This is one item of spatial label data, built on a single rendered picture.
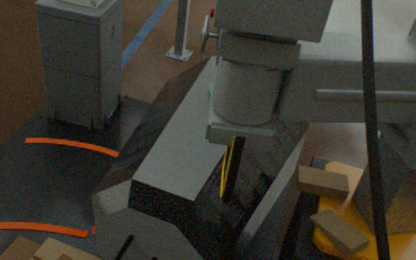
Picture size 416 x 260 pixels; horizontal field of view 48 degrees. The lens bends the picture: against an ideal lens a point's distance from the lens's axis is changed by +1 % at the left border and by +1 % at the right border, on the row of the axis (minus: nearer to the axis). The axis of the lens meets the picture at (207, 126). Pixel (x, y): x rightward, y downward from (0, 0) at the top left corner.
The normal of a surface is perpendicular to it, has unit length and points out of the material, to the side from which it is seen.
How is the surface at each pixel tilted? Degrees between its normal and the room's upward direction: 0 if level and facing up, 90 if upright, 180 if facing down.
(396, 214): 90
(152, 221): 90
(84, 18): 90
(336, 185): 0
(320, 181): 0
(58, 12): 90
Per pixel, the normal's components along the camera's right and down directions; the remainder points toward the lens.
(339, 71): 0.14, 0.62
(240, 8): -0.08, 0.60
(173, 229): -0.34, 0.54
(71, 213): 0.13, -0.78
